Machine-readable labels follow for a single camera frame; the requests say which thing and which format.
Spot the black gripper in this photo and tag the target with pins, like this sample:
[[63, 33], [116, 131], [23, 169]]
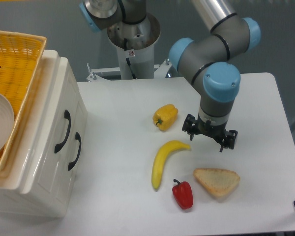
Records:
[[211, 127]]

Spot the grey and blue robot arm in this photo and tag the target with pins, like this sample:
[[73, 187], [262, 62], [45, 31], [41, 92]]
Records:
[[203, 64]]

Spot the white drawer cabinet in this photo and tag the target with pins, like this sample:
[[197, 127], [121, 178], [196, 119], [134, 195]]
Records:
[[16, 170]]

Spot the yellow bell pepper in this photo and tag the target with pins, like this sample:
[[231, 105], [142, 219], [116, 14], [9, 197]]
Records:
[[165, 117]]

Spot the slice of bread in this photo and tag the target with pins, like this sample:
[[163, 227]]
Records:
[[217, 182]]

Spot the yellow banana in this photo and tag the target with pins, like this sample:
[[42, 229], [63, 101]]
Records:
[[160, 160]]

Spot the red bell pepper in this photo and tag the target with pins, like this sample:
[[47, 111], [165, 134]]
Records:
[[183, 195]]

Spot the yellow woven basket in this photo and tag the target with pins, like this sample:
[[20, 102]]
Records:
[[20, 55]]

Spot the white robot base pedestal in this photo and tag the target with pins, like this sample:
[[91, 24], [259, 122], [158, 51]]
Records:
[[134, 38]]

